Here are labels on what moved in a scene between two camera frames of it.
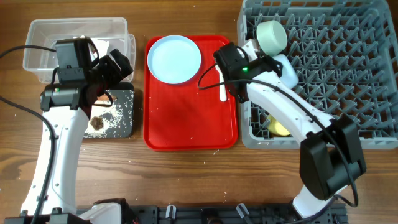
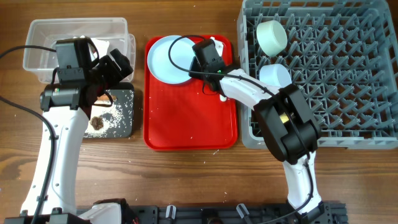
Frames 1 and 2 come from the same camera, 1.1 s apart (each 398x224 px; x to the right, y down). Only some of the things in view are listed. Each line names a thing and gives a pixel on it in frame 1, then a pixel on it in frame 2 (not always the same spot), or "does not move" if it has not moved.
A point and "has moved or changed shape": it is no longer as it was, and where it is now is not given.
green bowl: x=272 y=37 does not move
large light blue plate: x=174 y=59 does not move
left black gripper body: x=107 y=74 does not move
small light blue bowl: x=289 y=77 has moved or changed shape
